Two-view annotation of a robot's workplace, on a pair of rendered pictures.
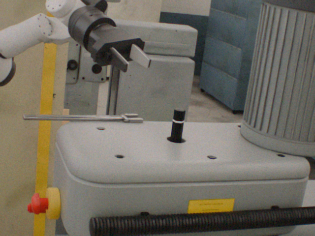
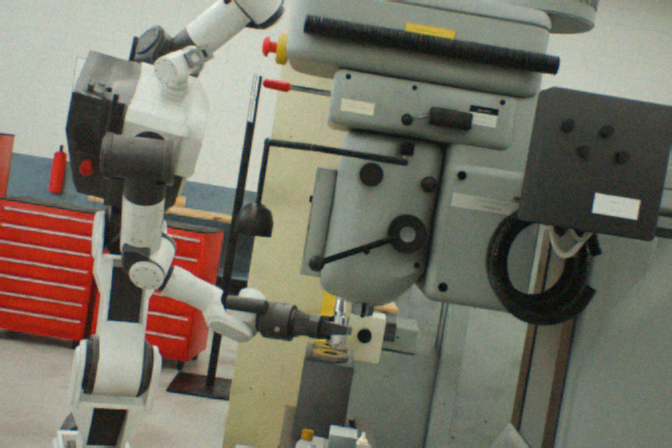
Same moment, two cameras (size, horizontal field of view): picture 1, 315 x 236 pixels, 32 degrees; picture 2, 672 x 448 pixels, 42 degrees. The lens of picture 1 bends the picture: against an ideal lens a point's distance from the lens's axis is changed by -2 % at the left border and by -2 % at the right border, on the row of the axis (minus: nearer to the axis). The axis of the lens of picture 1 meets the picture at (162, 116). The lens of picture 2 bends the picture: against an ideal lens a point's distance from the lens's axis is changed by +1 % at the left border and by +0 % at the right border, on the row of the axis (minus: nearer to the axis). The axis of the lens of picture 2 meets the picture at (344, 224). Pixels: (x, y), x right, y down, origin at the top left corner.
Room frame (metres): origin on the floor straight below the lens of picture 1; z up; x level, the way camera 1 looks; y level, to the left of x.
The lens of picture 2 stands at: (-0.62, -0.52, 1.54)
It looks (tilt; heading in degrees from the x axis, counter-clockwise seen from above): 3 degrees down; 19
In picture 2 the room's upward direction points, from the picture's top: 9 degrees clockwise
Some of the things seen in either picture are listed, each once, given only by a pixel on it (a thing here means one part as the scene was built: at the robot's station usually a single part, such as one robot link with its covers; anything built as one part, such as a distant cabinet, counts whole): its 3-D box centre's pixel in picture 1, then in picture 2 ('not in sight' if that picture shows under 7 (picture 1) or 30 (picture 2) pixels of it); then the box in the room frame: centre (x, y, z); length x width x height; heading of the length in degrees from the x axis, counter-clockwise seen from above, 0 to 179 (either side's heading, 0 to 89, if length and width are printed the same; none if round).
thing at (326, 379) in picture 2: not in sight; (323, 388); (1.40, 0.15, 1.02); 0.22 x 0.12 x 0.20; 20
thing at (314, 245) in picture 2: not in sight; (318, 221); (0.97, 0.07, 1.45); 0.04 x 0.04 x 0.21; 21
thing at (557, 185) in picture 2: not in sight; (596, 164); (0.80, -0.43, 1.62); 0.20 x 0.09 x 0.21; 111
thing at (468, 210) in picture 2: not in sight; (475, 234); (1.07, -0.21, 1.47); 0.24 x 0.19 x 0.26; 21
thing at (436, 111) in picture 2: not in sight; (435, 119); (0.90, -0.14, 1.66); 0.12 x 0.04 x 0.04; 111
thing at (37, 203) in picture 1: (40, 203); (270, 46); (0.91, 0.20, 1.76); 0.04 x 0.03 x 0.04; 21
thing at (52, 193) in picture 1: (52, 203); (282, 48); (0.92, 0.18, 1.76); 0.06 x 0.02 x 0.06; 21
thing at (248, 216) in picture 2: not in sight; (255, 218); (0.91, 0.18, 1.43); 0.07 x 0.07 x 0.06
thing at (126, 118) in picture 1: (83, 117); not in sight; (1.05, 0.16, 1.89); 0.24 x 0.04 x 0.01; 113
